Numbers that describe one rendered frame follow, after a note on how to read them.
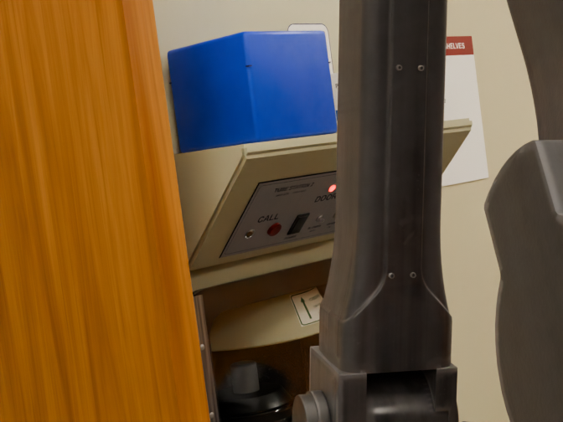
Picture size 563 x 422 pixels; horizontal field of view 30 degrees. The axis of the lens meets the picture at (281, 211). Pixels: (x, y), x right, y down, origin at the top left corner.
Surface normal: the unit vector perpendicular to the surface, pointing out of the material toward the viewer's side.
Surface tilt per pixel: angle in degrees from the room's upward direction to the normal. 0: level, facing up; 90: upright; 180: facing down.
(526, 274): 84
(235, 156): 90
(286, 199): 135
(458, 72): 90
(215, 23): 90
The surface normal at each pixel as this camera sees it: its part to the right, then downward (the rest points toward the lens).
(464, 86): 0.71, -0.06
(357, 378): 0.25, 0.14
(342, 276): -0.94, -0.12
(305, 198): 0.59, 0.66
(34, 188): -0.69, 0.13
